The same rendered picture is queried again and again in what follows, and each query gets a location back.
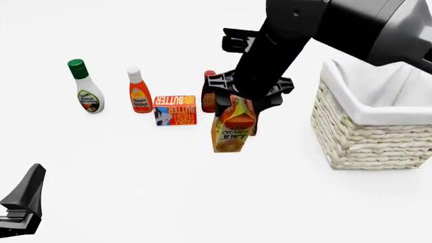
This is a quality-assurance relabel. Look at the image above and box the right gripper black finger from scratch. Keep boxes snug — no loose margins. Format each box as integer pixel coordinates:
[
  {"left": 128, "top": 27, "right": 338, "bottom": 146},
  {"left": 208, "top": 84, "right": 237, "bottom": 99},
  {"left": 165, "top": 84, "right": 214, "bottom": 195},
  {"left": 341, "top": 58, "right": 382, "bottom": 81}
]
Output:
[
  {"left": 215, "top": 95, "right": 234, "bottom": 118},
  {"left": 250, "top": 110, "right": 261, "bottom": 137}
]

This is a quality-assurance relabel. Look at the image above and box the pale woven wicker basket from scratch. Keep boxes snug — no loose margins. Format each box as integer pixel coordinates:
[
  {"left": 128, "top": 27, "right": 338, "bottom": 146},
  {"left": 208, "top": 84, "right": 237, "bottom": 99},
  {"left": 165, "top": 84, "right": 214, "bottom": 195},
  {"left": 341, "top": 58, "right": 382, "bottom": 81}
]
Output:
[{"left": 310, "top": 77, "right": 432, "bottom": 171}]

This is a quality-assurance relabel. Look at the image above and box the orange juice carton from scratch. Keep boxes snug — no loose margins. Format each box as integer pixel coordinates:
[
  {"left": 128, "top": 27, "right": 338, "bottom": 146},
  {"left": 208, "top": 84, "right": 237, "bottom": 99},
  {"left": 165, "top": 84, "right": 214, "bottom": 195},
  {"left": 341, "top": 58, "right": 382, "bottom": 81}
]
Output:
[{"left": 211, "top": 93, "right": 259, "bottom": 154}]

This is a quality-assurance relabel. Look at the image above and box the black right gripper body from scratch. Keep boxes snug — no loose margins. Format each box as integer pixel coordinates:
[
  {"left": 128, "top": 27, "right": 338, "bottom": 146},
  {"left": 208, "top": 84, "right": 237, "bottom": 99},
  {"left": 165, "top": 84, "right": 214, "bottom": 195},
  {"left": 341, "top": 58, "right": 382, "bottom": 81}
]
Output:
[{"left": 205, "top": 69, "right": 296, "bottom": 114}]

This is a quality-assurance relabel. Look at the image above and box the red butter box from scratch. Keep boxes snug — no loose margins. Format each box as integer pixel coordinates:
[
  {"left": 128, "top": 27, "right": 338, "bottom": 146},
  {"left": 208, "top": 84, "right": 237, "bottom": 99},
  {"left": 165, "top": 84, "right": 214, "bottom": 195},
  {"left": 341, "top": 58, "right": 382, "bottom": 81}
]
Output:
[{"left": 153, "top": 94, "right": 198, "bottom": 127}]

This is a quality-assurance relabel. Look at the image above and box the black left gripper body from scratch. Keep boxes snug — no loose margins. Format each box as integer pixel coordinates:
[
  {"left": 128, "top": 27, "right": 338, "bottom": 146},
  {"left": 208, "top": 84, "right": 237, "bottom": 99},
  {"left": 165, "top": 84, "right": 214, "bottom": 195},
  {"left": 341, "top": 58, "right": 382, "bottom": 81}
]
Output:
[{"left": 0, "top": 202, "right": 43, "bottom": 239}]

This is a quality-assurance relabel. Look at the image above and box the tomato ketchup bottle white cap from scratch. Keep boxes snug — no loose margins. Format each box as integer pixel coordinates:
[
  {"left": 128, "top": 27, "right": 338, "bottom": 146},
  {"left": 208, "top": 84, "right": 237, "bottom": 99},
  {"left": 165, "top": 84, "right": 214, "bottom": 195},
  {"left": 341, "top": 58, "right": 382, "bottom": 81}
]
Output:
[{"left": 126, "top": 65, "right": 154, "bottom": 114}]

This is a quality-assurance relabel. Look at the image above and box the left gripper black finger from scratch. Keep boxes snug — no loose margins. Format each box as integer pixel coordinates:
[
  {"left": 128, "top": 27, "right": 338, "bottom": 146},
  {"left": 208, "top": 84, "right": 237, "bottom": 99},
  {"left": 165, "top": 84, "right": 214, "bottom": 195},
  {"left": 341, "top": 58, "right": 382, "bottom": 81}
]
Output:
[{"left": 0, "top": 163, "right": 47, "bottom": 219}]

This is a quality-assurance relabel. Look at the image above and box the ranch dressing bottle green cap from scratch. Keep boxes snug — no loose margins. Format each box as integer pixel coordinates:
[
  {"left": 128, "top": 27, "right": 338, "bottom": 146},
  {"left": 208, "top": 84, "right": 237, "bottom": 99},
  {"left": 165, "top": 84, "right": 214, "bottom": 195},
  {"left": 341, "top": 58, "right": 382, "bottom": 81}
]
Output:
[{"left": 67, "top": 58, "right": 106, "bottom": 114}]

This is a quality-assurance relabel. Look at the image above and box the dark red sauce bottle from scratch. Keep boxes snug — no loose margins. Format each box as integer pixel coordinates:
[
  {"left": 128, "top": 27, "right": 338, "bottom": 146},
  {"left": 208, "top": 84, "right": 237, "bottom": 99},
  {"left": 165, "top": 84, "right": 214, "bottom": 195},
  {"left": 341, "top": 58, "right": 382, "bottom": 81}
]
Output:
[{"left": 201, "top": 70, "right": 218, "bottom": 114}]

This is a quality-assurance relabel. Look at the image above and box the white cloth basket liner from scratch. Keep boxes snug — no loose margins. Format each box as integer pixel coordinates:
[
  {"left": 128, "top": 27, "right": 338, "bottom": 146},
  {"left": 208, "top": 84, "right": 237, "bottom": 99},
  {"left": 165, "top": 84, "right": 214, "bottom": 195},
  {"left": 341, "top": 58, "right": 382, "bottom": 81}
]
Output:
[{"left": 319, "top": 54, "right": 432, "bottom": 127}]

